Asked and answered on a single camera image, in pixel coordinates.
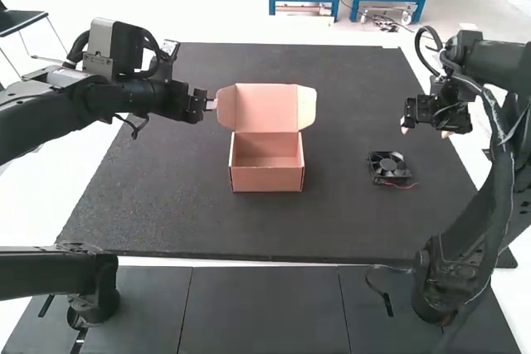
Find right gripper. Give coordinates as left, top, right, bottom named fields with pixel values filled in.
left=399, top=94, right=475, bottom=140

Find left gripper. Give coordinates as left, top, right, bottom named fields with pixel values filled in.
left=167, top=79, right=220, bottom=125

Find black square fan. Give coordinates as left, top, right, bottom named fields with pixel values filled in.
left=367, top=150, right=420, bottom=190

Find cardboard box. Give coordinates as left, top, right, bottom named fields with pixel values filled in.
left=215, top=83, right=319, bottom=194

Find black mat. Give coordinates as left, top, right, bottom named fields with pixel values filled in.
left=55, top=41, right=519, bottom=270

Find dark base panel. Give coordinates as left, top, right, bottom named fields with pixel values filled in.
left=337, top=264, right=522, bottom=354
left=177, top=265, right=353, bottom=354
left=1, top=265, right=194, bottom=354

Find black chair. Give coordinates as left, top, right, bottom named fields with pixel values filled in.
left=0, top=0, right=68, bottom=86

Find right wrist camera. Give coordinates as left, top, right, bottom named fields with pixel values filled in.
left=429, top=75, right=450, bottom=99

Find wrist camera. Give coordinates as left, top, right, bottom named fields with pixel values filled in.
left=429, top=75, right=450, bottom=99
left=159, top=40, right=181, bottom=63

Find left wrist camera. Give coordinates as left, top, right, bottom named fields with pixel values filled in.
left=159, top=40, right=181, bottom=63

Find black cable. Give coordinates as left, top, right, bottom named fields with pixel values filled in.
left=414, top=25, right=447, bottom=80
left=364, top=262, right=417, bottom=302
left=122, top=114, right=151, bottom=141

